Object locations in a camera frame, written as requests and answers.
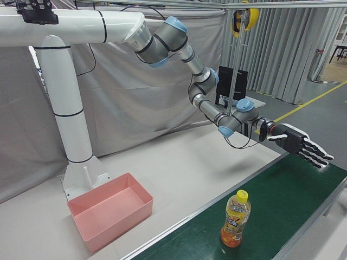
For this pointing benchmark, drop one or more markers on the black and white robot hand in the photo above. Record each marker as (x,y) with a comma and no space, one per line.
(294,140)

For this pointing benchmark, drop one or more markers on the orange tea bottle yellow cap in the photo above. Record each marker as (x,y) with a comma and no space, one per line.
(235,216)

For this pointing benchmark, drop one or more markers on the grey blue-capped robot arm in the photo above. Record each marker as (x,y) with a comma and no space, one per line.
(168,40)

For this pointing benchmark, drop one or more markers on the pink plastic basket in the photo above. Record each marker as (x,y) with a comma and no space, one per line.
(114,200)

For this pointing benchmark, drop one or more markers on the green conveyor belt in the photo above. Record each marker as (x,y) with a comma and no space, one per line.
(271,203)

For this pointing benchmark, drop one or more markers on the black flat panel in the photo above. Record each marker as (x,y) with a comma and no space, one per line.
(240,84)

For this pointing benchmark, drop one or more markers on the grey pleated curtain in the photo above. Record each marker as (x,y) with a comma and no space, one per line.
(284,54)

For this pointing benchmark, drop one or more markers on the black monitor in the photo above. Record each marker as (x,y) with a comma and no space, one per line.
(224,81)

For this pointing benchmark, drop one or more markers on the dark wooden table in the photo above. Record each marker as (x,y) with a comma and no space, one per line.
(340,50)

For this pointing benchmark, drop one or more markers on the grey backdrop cloth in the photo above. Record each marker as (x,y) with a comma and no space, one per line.
(122,103)

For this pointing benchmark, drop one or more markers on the white robot torso stand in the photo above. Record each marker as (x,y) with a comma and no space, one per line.
(67,108)

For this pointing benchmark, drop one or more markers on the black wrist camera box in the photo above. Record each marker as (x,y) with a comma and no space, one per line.
(263,132)

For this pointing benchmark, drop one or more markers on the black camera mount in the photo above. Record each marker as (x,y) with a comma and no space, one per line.
(38,13)

